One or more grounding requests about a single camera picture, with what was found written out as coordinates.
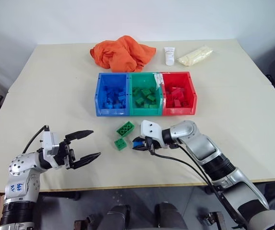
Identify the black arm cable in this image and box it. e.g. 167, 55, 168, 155
22, 125, 50, 154
148, 142, 250, 230

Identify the white cream tube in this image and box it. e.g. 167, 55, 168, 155
164, 46, 177, 67

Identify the orange crumpled cloth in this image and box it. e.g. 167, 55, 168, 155
90, 35, 157, 73

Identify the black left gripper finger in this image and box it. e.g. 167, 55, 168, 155
73, 151, 102, 170
65, 129, 95, 145

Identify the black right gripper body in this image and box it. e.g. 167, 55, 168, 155
144, 136, 163, 154

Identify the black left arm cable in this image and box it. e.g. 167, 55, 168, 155
22, 125, 50, 154

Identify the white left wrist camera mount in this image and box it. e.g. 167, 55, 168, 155
42, 130, 62, 169

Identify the clear bag of pale grains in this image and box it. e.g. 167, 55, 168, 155
177, 45, 213, 66

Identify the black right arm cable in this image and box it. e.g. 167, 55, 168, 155
148, 142, 250, 230

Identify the small green toy block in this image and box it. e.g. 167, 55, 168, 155
114, 138, 128, 151

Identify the blue plastic bin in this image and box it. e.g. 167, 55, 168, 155
94, 72, 131, 117

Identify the green plastic bin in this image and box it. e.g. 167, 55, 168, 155
127, 72, 165, 116

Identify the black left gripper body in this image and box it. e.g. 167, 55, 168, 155
55, 138, 81, 170

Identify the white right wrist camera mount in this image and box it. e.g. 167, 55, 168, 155
140, 120, 169, 150

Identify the large green toy block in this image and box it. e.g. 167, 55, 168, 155
116, 121, 136, 138

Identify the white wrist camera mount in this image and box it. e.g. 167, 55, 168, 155
42, 130, 62, 169
140, 120, 169, 150

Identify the red plastic bin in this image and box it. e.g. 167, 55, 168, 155
161, 71, 198, 116

